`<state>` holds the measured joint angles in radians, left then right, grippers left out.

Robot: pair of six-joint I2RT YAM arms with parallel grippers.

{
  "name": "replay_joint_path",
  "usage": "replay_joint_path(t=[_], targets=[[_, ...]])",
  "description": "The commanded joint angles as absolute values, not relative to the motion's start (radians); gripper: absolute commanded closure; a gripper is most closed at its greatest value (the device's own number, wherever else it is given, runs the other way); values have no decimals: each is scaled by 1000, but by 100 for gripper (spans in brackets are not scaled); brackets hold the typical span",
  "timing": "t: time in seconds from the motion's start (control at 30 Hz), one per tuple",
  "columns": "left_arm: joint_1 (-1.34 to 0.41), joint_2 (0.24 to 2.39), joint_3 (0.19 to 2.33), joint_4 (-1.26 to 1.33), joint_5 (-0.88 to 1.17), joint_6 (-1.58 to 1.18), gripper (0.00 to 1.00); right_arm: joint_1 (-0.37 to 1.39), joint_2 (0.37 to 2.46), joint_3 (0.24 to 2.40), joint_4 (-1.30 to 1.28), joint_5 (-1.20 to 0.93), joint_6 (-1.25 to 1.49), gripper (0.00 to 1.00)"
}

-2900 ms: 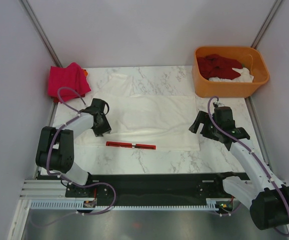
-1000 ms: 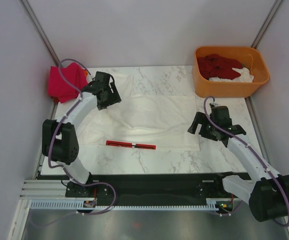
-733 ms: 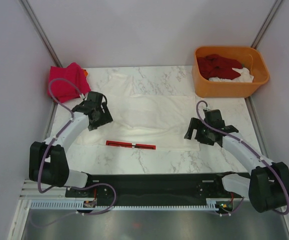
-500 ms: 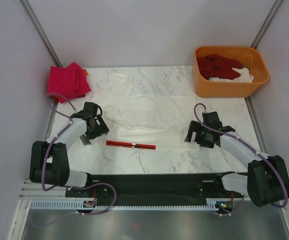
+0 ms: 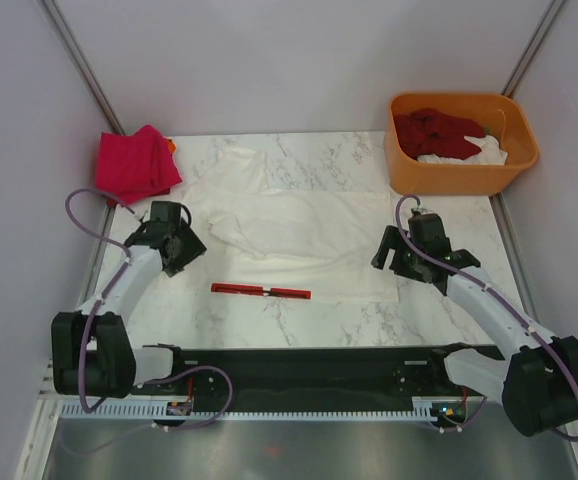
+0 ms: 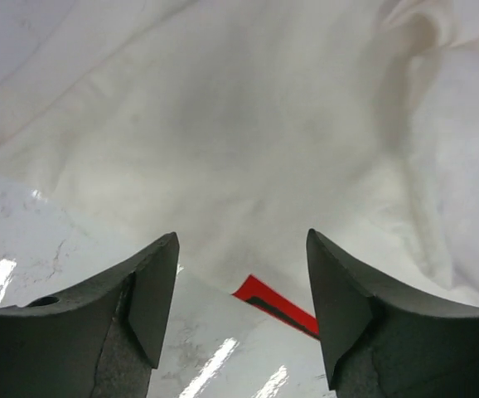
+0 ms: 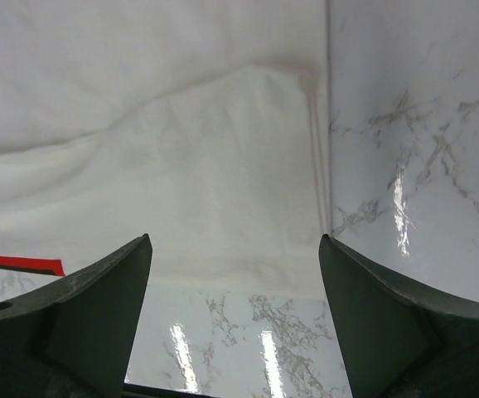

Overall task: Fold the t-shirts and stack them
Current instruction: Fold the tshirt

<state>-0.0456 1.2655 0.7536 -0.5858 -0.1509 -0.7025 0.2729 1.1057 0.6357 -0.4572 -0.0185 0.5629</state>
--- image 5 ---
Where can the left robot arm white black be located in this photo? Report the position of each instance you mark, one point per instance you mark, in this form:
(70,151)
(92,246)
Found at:
(92,355)

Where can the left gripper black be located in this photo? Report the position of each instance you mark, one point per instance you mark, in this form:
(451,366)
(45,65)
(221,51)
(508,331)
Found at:
(193,250)

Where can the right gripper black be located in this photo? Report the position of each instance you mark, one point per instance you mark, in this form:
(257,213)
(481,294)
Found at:
(392,240)

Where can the orange cloth under pink shirt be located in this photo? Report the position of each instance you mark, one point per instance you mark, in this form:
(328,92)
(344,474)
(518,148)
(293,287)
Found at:
(171,145)

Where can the dark red t-shirt in bin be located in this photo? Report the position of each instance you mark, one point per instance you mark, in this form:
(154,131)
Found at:
(431,132)

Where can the white t-shirt red print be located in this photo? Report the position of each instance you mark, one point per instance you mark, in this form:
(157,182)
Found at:
(319,241)

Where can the orange plastic bin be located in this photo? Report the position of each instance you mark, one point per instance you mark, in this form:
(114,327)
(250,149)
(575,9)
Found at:
(508,149)

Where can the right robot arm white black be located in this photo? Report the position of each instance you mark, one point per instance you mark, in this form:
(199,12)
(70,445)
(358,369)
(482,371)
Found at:
(536,379)

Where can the folded pink t-shirt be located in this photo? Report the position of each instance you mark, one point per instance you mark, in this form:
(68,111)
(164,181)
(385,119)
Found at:
(135,167)

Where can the white slotted cable duct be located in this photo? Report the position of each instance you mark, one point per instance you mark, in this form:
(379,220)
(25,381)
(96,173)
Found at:
(162,410)

